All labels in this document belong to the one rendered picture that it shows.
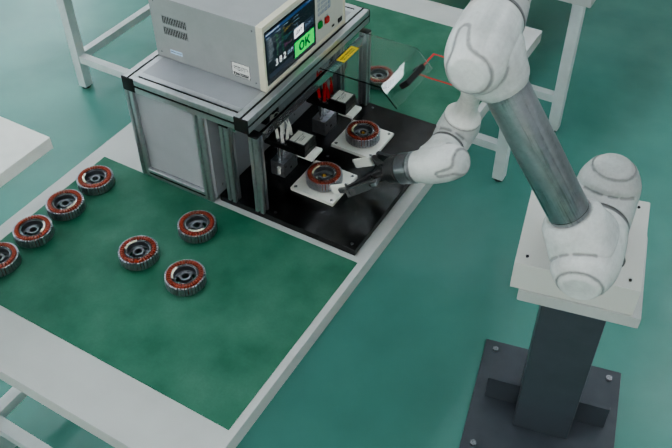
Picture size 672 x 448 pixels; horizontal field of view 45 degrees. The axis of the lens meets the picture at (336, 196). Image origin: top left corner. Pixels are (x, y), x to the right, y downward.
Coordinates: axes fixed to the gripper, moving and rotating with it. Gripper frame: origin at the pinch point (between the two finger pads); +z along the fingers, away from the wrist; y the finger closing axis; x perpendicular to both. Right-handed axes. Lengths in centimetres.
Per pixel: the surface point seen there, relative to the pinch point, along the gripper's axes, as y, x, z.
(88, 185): -37, 30, 62
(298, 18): 9.5, 46.9, -3.2
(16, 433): -92, -23, 88
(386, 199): 3.4, -11.8, -7.0
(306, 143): -1.4, 13.5, 6.8
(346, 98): 24.1, 14.0, 7.6
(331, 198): -5.5, -3.8, 4.4
